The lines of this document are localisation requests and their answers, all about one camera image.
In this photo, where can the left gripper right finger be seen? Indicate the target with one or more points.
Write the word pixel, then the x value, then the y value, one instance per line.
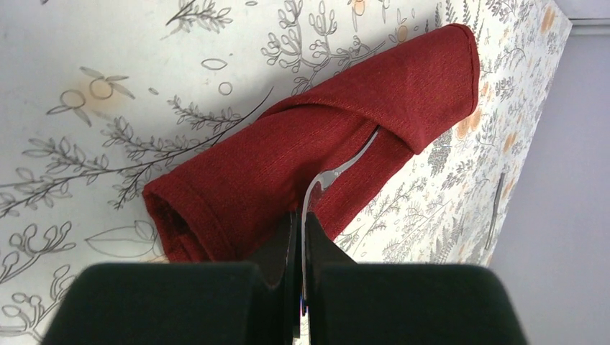
pixel 352 303

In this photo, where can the floral patterned table mat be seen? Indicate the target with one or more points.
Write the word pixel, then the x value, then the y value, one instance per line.
pixel 99 97

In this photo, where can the silver fork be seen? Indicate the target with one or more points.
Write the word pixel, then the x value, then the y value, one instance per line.
pixel 317 187

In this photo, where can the dark red cloth napkin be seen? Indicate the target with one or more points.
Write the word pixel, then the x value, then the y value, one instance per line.
pixel 224 203

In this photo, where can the silver table knife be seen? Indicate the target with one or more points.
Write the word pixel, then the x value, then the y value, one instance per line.
pixel 495 210

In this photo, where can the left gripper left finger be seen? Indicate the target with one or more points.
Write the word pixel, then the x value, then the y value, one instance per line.
pixel 255 301

